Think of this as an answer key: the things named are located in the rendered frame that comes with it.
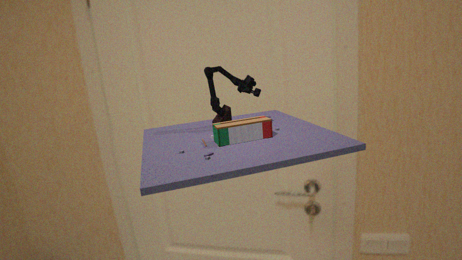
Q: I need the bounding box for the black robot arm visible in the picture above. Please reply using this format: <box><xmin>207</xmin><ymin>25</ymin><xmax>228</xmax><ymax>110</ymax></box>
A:
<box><xmin>204</xmin><ymin>66</ymin><xmax>257</xmax><ymax>117</ymax></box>

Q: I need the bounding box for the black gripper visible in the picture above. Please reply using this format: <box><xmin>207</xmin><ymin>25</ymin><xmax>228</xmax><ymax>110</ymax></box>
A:
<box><xmin>237</xmin><ymin>82</ymin><xmax>261</xmax><ymax>97</ymax></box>

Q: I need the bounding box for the tan rectangular box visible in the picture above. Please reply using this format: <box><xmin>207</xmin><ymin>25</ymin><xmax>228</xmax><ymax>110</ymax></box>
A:
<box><xmin>211</xmin><ymin>115</ymin><xmax>273</xmax><ymax>147</ymax></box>

